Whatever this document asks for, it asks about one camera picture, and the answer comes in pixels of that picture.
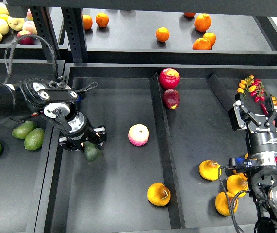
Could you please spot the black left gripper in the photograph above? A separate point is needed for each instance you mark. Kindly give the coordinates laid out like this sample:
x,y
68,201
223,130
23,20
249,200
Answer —
x,y
80,130

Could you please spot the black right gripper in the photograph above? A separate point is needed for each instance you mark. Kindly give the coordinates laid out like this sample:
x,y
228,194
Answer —
x,y
261,130

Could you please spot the dark green avocado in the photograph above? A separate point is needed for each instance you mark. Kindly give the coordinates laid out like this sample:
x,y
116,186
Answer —
x,y
91,151

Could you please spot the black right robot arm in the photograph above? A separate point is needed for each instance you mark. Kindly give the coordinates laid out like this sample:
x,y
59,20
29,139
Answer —
x,y
260,167

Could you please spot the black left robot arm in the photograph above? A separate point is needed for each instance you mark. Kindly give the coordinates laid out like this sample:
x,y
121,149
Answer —
x,y
55,98

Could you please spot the green avocado upper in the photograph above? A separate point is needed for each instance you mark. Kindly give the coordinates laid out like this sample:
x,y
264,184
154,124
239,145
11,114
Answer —
x,y
24,129

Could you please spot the yellow pear middle pile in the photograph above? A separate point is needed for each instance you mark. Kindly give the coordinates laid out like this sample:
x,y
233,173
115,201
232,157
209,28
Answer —
x,y
235,184

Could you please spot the yellow pear bottom pile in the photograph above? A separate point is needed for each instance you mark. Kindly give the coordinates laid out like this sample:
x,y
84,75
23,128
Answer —
x,y
222,203

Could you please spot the red chili pepper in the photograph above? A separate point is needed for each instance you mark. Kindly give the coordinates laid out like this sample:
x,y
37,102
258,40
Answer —
x,y
264,109

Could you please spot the cherry tomato bunch upper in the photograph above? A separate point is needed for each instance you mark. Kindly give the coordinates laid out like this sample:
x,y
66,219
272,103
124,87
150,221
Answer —
x,y
252,86

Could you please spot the pink apple centre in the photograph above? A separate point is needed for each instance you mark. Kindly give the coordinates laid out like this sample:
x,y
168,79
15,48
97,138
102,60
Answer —
x,y
138,134

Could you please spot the black middle tray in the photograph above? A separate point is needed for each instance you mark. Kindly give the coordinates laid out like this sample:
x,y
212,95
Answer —
x,y
109,195

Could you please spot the dark red apple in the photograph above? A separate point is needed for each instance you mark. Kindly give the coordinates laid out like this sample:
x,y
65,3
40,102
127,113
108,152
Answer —
x,y
171,98

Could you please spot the orange on shelf right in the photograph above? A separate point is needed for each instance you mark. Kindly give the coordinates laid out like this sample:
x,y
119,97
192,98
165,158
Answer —
x,y
211,37

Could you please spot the orange on shelf front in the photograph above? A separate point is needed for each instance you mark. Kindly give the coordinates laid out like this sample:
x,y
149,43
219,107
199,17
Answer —
x,y
202,44

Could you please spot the bright red apple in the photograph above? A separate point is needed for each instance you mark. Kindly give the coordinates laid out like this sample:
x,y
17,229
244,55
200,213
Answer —
x,y
169,78

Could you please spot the large orange on shelf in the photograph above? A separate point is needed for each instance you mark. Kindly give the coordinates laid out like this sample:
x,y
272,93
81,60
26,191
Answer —
x,y
202,22

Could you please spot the red apple on shelf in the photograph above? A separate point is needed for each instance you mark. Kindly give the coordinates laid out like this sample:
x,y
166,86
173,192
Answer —
x,y
25,41

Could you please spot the orange on shelf far left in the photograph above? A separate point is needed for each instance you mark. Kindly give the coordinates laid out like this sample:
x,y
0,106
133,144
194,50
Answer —
x,y
87,21

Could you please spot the orange at shelf back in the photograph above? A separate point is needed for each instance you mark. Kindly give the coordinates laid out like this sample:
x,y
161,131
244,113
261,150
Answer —
x,y
189,14

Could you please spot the orange on shelf centre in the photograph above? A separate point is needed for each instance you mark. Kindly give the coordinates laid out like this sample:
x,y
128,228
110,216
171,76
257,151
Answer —
x,y
162,34

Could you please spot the pale peach on shelf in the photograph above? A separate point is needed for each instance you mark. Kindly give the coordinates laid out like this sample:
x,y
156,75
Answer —
x,y
30,26

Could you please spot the yellow apple on shelf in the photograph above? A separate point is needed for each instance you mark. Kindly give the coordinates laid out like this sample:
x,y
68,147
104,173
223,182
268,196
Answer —
x,y
15,23

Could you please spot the black shelf upright post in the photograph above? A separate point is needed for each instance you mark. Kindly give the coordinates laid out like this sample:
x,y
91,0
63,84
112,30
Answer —
x,y
73,22

